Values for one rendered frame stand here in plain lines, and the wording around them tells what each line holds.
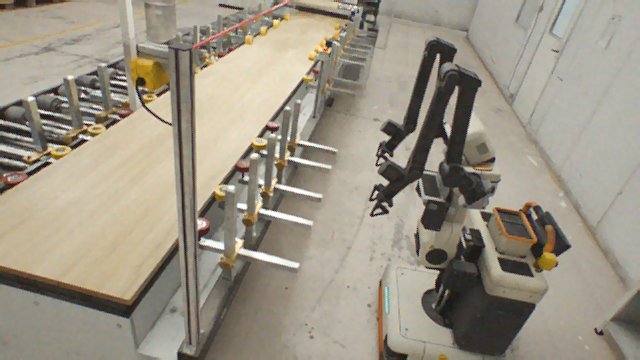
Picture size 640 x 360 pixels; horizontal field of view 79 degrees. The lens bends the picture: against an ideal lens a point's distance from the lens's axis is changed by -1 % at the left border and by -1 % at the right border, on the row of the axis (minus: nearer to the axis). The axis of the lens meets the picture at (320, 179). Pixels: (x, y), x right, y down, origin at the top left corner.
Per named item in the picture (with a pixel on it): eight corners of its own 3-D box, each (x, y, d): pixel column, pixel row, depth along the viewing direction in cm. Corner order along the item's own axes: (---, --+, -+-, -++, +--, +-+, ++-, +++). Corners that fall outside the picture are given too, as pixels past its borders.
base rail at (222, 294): (358, 44, 562) (359, 37, 556) (199, 371, 133) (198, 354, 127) (352, 43, 562) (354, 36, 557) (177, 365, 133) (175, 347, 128)
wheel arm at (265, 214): (312, 227, 177) (313, 220, 175) (310, 232, 175) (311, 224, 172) (221, 205, 181) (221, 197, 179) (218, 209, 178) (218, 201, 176)
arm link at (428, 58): (442, 44, 161) (438, 38, 170) (428, 41, 161) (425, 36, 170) (414, 136, 184) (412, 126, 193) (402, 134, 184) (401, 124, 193)
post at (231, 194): (234, 280, 162) (238, 185, 137) (231, 286, 159) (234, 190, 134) (226, 278, 163) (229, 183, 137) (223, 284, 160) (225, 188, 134)
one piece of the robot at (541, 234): (512, 234, 208) (547, 207, 197) (534, 283, 178) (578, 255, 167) (496, 223, 206) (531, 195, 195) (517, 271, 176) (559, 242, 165)
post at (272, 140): (269, 215, 206) (277, 134, 180) (267, 219, 203) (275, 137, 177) (262, 214, 206) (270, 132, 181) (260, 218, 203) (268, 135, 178)
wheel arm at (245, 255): (298, 269, 158) (299, 262, 155) (296, 275, 155) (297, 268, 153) (196, 243, 161) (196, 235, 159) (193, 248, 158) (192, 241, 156)
